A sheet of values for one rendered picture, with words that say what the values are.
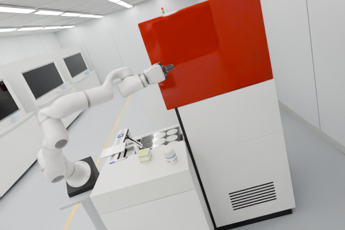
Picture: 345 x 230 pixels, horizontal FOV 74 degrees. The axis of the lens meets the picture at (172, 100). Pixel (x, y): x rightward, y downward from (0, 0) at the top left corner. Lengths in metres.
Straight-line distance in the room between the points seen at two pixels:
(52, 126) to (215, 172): 1.20
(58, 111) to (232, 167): 1.29
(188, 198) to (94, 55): 9.02
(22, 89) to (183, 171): 5.24
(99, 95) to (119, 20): 8.64
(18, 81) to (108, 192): 4.97
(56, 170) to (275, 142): 1.48
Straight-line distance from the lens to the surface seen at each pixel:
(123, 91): 1.27
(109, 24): 9.85
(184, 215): 1.61
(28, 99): 6.24
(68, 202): 1.95
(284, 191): 2.16
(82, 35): 10.17
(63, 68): 8.11
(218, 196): 2.02
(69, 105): 1.15
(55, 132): 1.23
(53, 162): 1.49
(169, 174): 1.41
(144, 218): 1.63
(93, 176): 1.90
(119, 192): 1.51
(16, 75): 6.19
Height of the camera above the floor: 1.78
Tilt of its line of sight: 19 degrees down
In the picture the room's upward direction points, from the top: 18 degrees counter-clockwise
